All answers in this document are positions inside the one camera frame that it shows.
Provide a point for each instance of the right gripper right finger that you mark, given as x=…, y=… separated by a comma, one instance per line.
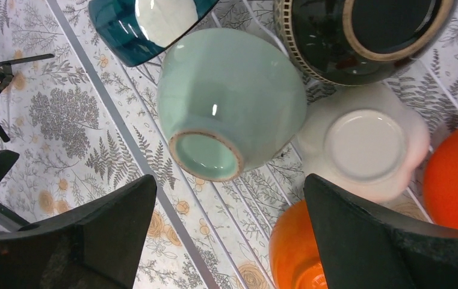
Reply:
x=366, y=245

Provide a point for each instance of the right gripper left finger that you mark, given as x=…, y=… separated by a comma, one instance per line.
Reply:
x=96, y=245

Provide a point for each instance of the orange bowl white inside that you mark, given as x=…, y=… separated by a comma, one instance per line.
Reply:
x=293, y=251

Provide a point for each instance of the white flower-shaped bowl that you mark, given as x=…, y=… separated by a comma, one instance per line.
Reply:
x=364, y=140

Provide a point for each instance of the celadon green ceramic bowl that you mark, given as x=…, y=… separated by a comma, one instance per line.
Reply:
x=228, y=102

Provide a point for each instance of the floral table mat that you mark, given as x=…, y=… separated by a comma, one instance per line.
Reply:
x=82, y=122

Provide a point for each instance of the black bowl patterned rim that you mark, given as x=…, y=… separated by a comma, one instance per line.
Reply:
x=358, y=42

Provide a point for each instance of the teal square ceramic cup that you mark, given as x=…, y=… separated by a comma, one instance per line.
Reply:
x=137, y=31

